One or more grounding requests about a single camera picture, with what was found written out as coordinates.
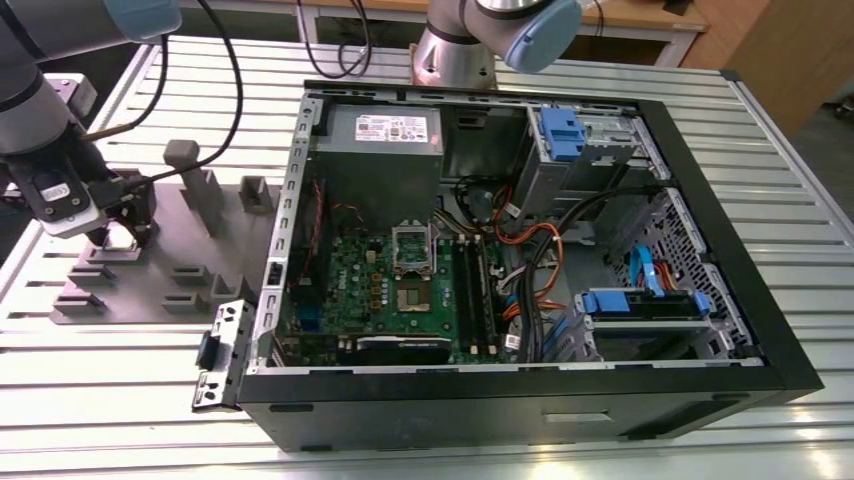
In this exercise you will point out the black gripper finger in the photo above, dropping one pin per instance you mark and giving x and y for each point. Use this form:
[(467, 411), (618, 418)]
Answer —
[(97, 237), (141, 205)]

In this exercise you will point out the silver CPU chip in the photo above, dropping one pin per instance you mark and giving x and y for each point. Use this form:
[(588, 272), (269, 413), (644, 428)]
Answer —
[(121, 240)]

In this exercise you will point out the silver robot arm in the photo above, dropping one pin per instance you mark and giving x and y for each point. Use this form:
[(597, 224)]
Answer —
[(27, 100)]

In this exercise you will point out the CPU socket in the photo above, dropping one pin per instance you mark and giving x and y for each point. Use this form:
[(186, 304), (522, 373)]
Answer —
[(414, 297)]

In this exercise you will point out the grey parts rack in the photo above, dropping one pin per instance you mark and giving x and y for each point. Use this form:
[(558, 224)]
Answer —
[(167, 260)]

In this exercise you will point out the blue video connector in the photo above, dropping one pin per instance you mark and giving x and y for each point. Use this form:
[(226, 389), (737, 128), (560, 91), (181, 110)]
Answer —
[(206, 352)]

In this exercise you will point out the green motherboard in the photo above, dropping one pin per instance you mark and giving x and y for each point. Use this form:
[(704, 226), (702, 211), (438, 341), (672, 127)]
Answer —
[(354, 290)]

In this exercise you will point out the grey power supply unit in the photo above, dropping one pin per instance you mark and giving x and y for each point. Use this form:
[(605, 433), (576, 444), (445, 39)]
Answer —
[(381, 175)]

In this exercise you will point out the thin metal locking lever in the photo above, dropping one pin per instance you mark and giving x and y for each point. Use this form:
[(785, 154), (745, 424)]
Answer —
[(438, 255)]

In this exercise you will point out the black graphics card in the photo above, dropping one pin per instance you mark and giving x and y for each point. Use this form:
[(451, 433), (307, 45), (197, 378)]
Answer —
[(401, 350)]

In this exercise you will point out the black RAM slot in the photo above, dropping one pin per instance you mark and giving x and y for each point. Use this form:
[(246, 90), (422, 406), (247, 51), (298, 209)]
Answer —
[(486, 300), (469, 300)]

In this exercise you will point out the metal drive cage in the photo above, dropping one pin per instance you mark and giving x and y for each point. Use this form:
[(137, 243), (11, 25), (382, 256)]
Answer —
[(568, 180)]

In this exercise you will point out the blue plastic drive latch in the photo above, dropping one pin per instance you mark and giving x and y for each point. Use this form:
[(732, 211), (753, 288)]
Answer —
[(564, 135)]

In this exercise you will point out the black PC case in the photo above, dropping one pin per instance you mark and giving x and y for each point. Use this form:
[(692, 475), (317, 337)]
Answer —
[(467, 420)]

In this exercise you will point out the hard disk in blue carrier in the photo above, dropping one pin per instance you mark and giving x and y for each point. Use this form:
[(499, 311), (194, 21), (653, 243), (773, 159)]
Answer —
[(608, 304)]

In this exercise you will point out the metal disk bay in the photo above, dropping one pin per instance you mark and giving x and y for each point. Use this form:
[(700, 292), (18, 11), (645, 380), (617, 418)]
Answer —
[(654, 325)]

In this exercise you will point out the wooden desk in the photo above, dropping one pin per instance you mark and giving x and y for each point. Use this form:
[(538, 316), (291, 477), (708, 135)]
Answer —
[(641, 17)]

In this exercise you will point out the brown wooden cabinet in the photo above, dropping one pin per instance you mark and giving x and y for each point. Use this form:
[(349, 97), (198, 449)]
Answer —
[(788, 60)]

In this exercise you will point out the black chair base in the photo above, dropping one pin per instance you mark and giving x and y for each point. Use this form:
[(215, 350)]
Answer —
[(842, 106)]

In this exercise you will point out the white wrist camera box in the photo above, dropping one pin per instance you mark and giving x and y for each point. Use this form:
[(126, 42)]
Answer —
[(70, 222)]

